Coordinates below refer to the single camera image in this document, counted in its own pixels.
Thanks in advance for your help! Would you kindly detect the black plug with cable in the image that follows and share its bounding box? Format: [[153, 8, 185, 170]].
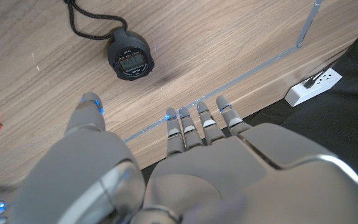
[[303, 46, 351, 90]]

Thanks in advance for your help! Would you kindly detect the grey tape outline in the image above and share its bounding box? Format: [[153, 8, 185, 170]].
[[123, 0, 324, 144]]

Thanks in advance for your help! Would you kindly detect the black stopwatch lanyard cord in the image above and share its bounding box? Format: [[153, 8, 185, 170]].
[[63, 0, 129, 41]]

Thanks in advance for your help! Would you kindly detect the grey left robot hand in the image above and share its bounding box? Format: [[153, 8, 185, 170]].
[[9, 91, 358, 224]]

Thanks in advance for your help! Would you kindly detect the black digital stopwatch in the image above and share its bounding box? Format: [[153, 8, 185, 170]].
[[106, 27, 155, 82]]

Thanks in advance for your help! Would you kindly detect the white power strip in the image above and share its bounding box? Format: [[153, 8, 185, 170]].
[[283, 67, 344, 108]]

